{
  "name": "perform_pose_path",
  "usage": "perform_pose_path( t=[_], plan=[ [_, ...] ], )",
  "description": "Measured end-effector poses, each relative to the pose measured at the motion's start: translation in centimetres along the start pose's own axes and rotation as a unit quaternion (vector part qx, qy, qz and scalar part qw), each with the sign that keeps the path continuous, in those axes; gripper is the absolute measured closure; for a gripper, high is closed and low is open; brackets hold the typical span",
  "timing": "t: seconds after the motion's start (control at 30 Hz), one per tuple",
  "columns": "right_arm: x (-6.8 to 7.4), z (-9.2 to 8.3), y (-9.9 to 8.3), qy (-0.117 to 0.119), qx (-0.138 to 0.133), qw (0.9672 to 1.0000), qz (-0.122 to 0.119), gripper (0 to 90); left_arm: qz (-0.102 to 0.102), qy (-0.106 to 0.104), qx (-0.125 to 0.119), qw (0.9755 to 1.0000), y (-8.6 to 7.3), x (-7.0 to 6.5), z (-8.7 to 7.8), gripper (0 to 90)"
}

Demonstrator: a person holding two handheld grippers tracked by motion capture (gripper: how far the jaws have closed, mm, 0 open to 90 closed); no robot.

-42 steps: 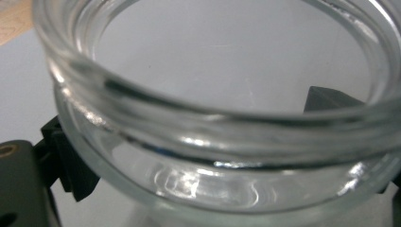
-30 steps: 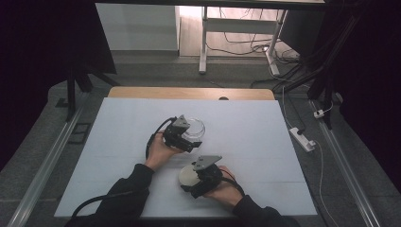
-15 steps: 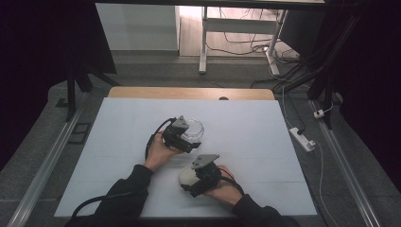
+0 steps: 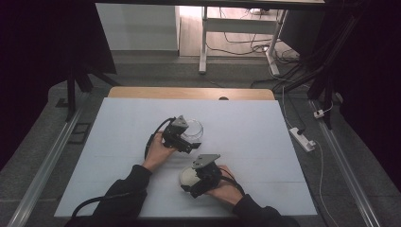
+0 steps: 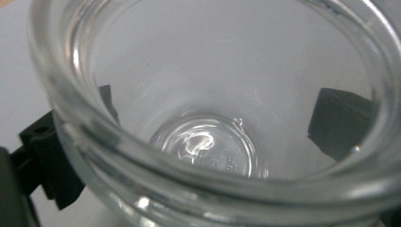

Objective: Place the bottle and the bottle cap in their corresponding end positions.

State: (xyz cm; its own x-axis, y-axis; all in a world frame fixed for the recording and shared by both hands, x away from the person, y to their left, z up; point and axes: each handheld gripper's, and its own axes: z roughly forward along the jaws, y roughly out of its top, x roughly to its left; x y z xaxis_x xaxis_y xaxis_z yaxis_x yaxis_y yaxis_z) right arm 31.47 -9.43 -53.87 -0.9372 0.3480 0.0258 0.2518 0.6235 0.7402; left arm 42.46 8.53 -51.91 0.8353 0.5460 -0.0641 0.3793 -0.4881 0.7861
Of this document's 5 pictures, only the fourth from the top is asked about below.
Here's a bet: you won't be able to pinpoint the white power cable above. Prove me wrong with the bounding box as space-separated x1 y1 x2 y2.
314 139 340 227

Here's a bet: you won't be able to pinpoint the white round bowl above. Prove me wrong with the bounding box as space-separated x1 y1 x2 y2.
179 166 201 190

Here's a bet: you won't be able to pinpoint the wooden table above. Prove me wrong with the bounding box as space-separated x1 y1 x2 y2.
108 86 276 101

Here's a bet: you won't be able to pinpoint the black tripod stand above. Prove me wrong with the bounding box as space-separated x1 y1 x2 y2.
63 61 121 123

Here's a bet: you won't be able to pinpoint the black metal stand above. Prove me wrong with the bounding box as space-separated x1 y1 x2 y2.
276 12 364 131

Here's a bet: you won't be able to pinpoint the black curtain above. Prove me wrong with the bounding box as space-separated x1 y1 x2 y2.
0 0 118 171
315 0 401 183

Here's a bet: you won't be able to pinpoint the white cabinet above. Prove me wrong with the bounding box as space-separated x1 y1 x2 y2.
96 3 181 52

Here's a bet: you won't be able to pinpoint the person's left hand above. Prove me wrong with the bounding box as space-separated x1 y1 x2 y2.
142 131 176 173

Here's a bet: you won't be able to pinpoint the aluminium floor rail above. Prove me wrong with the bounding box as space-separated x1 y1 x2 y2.
8 91 92 227
309 99 383 227

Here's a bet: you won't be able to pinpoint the person's right hand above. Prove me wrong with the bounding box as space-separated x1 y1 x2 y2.
205 165 245 207

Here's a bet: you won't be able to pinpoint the white desk frame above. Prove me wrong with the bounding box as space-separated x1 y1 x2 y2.
198 6 288 77

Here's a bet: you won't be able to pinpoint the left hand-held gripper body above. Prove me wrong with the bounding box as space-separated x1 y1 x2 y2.
161 114 194 155

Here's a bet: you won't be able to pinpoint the white foam board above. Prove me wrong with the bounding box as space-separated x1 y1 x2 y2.
54 96 318 219

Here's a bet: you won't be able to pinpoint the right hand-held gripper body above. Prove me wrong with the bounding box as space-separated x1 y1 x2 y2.
191 153 223 192

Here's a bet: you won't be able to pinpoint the white power strip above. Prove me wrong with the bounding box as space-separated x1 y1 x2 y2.
288 126 317 153

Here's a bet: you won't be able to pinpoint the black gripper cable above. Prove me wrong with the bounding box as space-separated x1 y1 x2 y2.
219 167 247 197
71 116 176 219

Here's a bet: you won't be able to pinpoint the black floor cables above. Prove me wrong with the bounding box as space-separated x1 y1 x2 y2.
205 8 301 64

